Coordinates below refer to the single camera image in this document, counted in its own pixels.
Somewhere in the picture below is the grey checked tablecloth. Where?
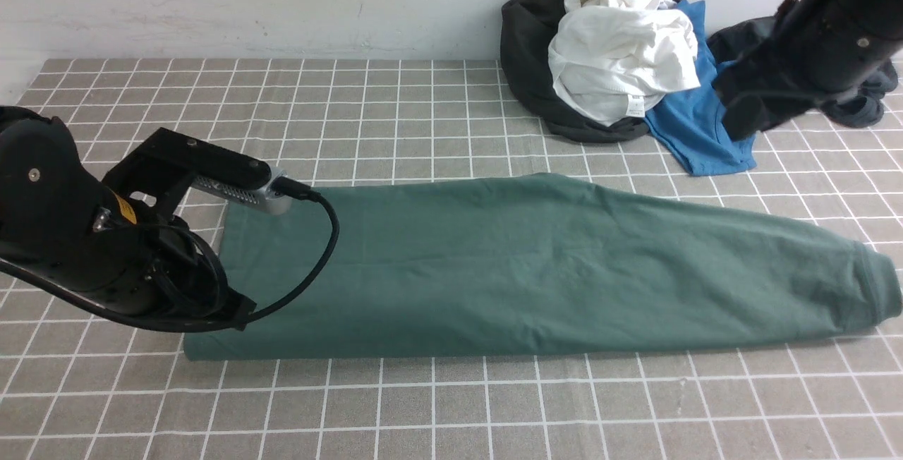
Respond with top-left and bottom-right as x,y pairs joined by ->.
1,59 -> 902,459

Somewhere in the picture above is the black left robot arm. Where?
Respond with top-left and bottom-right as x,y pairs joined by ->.
1,106 -> 257,334

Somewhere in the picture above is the green long-sleeve top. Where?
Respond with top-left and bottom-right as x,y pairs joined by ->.
184,174 -> 901,361

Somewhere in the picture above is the black camera cable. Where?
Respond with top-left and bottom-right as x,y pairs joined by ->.
0,176 -> 341,334

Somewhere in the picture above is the black garment in pile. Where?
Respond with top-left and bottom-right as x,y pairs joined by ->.
500,0 -> 681,144

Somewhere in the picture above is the white crumpled shirt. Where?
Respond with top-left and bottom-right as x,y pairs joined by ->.
548,0 -> 700,126

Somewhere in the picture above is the blue t-shirt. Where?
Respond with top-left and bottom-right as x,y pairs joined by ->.
646,0 -> 757,176

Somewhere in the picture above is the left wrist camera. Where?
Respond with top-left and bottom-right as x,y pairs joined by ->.
102,128 -> 291,217

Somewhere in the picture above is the dark grey crumpled garment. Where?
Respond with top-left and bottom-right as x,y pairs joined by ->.
707,16 -> 899,128

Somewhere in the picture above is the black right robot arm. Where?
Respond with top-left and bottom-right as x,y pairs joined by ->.
713,0 -> 902,141

